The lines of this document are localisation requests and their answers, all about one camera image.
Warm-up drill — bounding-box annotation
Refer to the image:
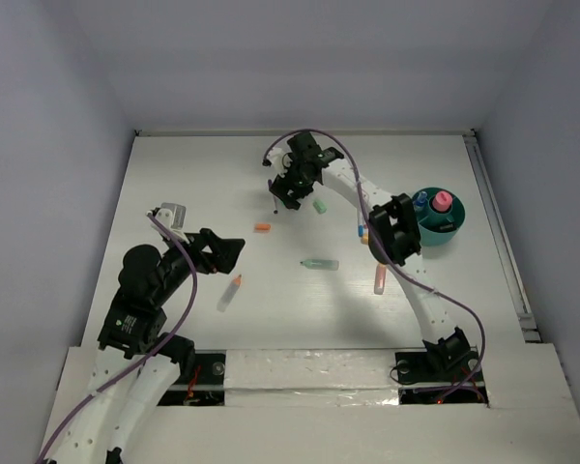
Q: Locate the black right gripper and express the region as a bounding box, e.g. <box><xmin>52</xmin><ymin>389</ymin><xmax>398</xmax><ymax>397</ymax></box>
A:
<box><xmin>270</xmin><ymin>154</ymin><xmax>315</xmax><ymax>210</ymax></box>

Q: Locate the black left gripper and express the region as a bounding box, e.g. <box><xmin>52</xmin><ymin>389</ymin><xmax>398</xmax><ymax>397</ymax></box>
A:
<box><xmin>154</xmin><ymin>224</ymin><xmax>245</xmax><ymax>303</ymax></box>

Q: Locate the purple thin marker pen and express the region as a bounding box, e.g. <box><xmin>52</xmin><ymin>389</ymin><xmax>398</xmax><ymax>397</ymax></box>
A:
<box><xmin>267</xmin><ymin>179</ymin><xmax>278</xmax><ymax>215</ymax></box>

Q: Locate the clear blue glue bottle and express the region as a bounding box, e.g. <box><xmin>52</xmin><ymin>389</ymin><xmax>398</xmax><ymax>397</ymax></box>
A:
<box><xmin>413</xmin><ymin>190</ymin><xmax>428</xmax><ymax>211</ymax></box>

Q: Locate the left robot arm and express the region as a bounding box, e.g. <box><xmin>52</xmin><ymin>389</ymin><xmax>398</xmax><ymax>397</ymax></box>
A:
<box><xmin>38</xmin><ymin>228</ymin><xmax>246</xmax><ymax>463</ymax></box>

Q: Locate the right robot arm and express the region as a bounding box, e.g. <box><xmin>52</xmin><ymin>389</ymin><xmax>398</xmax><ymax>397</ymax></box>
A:
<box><xmin>262</xmin><ymin>129</ymin><xmax>485</xmax><ymax>390</ymax></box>

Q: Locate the mint green eraser cap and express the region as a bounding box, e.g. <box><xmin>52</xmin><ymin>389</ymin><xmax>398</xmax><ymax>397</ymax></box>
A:
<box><xmin>312</xmin><ymin>199</ymin><xmax>327</xmax><ymax>215</ymax></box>

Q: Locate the small orange eraser cap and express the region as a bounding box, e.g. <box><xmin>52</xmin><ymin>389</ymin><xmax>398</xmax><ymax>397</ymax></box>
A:
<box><xmin>253</xmin><ymin>223</ymin><xmax>272</xmax><ymax>233</ymax></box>

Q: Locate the orange tip clear pencil case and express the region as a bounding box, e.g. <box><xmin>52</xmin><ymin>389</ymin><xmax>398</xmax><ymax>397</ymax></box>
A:
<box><xmin>217</xmin><ymin>275</ymin><xmax>243</xmax><ymax>312</ymax></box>

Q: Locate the green pencil-shaped clear case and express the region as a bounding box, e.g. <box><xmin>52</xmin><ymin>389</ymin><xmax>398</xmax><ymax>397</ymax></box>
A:
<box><xmin>300</xmin><ymin>259</ymin><xmax>339</xmax><ymax>271</ymax></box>

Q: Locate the pink orange pencil-shaped case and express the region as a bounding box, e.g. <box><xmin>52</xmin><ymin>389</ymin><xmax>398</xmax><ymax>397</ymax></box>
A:
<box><xmin>373</xmin><ymin>264</ymin><xmax>388</xmax><ymax>295</ymax></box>

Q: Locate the teal round organizer container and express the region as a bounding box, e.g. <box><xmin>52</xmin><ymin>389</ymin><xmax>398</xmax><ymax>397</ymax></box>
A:
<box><xmin>412</xmin><ymin>187</ymin><xmax>466</xmax><ymax>247</ymax></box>

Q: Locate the pink cap bottle in organizer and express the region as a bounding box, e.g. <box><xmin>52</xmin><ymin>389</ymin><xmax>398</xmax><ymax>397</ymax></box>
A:
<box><xmin>431</xmin><ymin>190</ymin><xmax>453</xmax><ymax>214</ymax></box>

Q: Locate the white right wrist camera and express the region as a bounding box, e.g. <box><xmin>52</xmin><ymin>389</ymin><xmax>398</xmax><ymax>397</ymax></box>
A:
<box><xmin>262</xmin><ymin>147</ymin><xmax>292</xmax><ymax>173</ymax></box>

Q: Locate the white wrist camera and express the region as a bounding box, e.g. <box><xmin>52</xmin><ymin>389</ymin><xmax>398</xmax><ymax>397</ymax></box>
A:
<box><xmin>262</xmin><ymin>147</ymin><xmax>292</xmax><ymax>173</ymax></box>
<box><xmin>149</xmin><ymin>202</ymin><xmax>187</xmax><ymax>231</ymax></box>

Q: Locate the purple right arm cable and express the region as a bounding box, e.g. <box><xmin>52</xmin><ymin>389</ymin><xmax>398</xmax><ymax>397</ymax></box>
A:
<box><xmin>261</xmin><ymin>128</ymin><xmax>485</xmax><ymax>405</ymax></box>

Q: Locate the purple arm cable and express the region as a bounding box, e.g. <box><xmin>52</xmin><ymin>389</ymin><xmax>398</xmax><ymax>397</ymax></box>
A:
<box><xmin>261</xmin><ymin>128</ymin><xmax>485</xmax><ymax>405</ymax></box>
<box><xmin>33</xmin><ymin>215</ymin><xmax>199</xmax><ymax>464</ymax></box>

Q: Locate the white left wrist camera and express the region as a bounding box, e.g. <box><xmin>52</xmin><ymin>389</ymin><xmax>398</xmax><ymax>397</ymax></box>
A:
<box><xmin>149</xmin><ymin>202</ymin><xmax>187</xmax><ymax>231</ymax></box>

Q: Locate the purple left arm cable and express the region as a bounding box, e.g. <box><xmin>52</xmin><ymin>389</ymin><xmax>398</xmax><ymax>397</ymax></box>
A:
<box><xmin>33</xmin><ymin>215</ymin><xmax>199</xmax><ymax>464</ymax></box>

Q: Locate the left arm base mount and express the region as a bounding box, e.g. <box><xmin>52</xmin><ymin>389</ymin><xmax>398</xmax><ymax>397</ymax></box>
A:
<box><xmin>159</xmin><ymin>351</ymin><xmax>226</xmax><ymax>407</ymax></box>

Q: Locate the aluminium rail right edge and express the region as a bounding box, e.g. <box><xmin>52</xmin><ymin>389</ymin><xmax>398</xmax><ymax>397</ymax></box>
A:
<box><xmin>463</xmin><ymin>131</ymin><xmax>543</xmax><ymax>343</ymax></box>

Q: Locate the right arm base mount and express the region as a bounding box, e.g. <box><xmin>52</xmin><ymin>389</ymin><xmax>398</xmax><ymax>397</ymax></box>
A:
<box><xmin>390</xmin><ymin>351</ymin><xmax>489</xmax><ymax>405</ymax></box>

